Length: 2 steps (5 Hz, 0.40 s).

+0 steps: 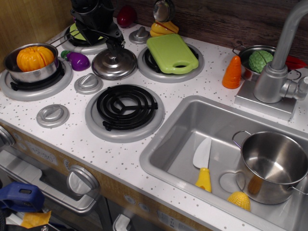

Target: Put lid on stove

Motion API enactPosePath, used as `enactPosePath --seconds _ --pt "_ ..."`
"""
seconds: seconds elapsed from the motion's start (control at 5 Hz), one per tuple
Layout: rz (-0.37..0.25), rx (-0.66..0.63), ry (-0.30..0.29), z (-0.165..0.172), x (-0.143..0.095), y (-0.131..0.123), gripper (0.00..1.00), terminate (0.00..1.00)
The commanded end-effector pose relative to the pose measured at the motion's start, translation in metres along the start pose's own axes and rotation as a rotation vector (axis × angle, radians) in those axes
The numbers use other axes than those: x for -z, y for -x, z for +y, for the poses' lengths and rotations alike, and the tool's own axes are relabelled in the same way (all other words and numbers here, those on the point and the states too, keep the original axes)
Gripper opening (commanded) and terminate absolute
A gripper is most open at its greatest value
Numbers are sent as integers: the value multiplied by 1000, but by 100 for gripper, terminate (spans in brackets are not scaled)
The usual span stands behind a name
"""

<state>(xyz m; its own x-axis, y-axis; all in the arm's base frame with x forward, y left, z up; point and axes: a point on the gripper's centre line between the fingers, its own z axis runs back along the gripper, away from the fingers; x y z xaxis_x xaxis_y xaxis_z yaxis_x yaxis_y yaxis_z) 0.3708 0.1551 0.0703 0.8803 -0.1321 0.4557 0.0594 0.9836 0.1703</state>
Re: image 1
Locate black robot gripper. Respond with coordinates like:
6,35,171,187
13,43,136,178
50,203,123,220
70,0,125,57

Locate round steel pot lid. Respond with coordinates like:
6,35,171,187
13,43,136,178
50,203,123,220
91,49,137,80

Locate back right stove burner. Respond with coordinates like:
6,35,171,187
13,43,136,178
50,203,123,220
138,44,205,83

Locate back left stove burner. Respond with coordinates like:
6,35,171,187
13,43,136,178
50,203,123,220
57,23,122,55

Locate front black stove burner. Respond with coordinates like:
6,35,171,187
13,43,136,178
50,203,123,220
85,84,165,143

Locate black stove burner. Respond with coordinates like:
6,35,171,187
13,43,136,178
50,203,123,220
85,84,165,143
0,58,73,102

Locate left black stove burner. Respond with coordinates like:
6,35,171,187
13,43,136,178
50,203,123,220
0,58,73,102

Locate silver knob back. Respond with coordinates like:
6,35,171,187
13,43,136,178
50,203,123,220
129,26,151,44

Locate silver knob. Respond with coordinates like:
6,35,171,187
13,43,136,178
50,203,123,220
74,73,103,95
129,26,151,44
37,104,70,128

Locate dark red toy fruit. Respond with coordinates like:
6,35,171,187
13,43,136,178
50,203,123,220
117,5,137,28

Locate purple toy eggplant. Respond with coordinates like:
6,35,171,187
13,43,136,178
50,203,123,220
61,50,90,71

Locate yellow toy banana bunch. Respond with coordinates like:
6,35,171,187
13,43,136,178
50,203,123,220
150,21,179,37

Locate green toy plate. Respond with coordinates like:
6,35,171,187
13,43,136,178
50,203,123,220
69,23,86,41

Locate silver knob middle left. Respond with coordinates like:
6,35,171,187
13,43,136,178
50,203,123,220
74,73,103,95

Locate green toy cutting board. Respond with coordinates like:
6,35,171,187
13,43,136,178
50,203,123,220
146,34,199,75

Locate hanging steel ladle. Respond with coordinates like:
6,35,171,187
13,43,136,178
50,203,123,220
153,0,176,23

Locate orange toy pumpkin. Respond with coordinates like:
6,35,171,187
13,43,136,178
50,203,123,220
16,46,55,72

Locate silver knob front left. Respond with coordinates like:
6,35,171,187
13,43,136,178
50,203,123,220
37,104,70,128

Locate silver toy sink basin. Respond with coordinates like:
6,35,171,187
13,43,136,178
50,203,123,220
140,96,308,231

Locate orange toy carrot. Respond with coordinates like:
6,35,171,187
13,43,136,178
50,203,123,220
222,55,241,89

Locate small steel pot back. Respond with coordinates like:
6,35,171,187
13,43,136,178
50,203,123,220
232,45,276,82

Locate green toy cabbage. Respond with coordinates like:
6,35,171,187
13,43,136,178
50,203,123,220
248,50,273,74

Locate silver oven dial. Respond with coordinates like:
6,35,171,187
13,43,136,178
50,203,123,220
0,126,15,148

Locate silver toy faucet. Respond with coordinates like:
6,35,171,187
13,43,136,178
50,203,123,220
235,0,308,121

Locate red toy pepper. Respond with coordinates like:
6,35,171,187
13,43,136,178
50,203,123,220
285,55,307,70

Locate blue clamp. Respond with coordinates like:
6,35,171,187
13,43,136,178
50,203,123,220
0,181,45,212

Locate yellow cloth scrap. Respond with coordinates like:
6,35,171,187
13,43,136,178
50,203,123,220
21,211,51,229

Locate large steel pot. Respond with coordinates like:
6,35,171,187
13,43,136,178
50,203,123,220
232,131,308,205

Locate yellow toy corn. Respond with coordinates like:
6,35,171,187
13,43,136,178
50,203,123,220
227,192,251,211

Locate steel saucepan with handle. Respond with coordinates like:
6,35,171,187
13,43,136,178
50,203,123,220
3,29,81,84

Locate toy knife yellow handle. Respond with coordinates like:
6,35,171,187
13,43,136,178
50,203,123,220
193,137,212,193

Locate silver oven door handle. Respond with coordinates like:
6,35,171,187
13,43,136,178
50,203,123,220
0,150,97,216

